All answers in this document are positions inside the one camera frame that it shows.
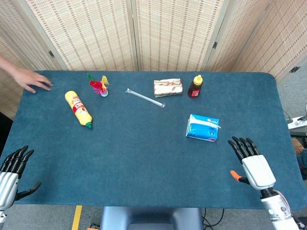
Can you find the person's bare hand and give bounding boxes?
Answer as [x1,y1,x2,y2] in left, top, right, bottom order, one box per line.
[12,67,54,94]

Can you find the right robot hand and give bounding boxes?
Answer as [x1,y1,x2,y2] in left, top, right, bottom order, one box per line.
[227,136,277,191]

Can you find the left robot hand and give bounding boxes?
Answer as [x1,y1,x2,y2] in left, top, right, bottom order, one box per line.
[0,145,42,211]

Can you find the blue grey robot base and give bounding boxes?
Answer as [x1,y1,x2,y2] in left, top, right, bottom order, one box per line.
[99,206,203,230]

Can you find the person's bare forearm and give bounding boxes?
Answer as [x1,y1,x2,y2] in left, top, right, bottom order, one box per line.
[0,55,21,75]

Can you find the blue tissue paper pack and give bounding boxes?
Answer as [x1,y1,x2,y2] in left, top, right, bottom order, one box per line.
[185,114,222,143]

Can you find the yellow mustard squeeze bottle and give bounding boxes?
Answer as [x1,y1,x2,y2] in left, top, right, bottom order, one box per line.
[64,90,93,130]

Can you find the white power strip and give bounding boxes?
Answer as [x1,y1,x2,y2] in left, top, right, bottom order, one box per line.
[287,115,307,130]

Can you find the colourful feather shuttlecock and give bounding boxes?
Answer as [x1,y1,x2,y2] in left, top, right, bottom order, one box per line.
[86,73,110,98]

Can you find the honey bottle with yellow cap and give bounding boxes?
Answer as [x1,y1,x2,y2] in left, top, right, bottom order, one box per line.
[187,74,204,98]

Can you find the blue table cloth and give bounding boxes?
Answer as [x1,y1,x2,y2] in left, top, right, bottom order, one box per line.
[0,70,303,210]

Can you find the wrapped drinking straw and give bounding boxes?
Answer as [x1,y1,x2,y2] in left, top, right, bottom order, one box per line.
[125,88,166,108]

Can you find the foil wrapped snack package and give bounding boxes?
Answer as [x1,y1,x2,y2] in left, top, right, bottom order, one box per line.
[153,78,184,99]

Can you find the woven folding screen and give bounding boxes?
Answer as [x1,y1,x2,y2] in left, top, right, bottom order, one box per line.
[0,0,307,120]

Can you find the black cable on floor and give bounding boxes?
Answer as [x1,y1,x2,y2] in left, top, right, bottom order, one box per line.
[201,207,225,228]

